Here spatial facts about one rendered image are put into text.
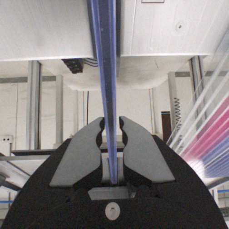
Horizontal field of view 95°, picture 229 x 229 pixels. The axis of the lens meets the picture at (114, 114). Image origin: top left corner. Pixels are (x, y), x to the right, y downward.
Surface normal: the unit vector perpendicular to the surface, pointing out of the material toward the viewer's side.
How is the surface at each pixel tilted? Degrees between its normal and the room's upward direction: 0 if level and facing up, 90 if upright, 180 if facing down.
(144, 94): 90
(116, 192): 133
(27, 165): 43
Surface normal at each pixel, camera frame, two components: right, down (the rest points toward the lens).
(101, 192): -0.02, -0.74
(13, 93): 0.01, -0.08
